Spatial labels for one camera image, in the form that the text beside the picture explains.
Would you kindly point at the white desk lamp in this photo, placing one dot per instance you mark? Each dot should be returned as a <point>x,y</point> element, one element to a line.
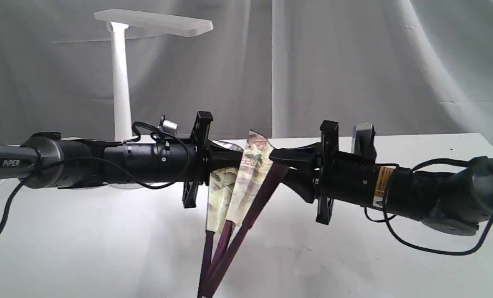
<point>122,78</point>

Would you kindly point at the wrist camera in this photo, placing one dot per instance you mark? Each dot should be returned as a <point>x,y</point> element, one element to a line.
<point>363,141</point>
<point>168,126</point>

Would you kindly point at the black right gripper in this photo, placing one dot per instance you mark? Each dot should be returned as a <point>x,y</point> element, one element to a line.
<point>342,175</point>

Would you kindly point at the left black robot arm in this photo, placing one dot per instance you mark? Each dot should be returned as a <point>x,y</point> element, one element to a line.
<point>46,160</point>

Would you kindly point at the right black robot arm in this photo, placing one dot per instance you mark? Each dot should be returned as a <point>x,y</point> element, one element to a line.
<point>450,196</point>

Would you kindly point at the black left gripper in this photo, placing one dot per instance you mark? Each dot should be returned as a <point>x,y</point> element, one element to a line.
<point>174,159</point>

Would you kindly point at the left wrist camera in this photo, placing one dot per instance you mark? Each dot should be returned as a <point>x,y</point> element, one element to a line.
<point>168,126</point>

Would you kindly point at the painted paper folding fan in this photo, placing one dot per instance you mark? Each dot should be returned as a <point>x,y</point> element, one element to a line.
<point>236,197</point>

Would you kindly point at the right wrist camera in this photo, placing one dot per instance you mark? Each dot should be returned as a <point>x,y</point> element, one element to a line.
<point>363,141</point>

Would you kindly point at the grey backdrop curtain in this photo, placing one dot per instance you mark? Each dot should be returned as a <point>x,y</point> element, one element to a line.
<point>276,66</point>

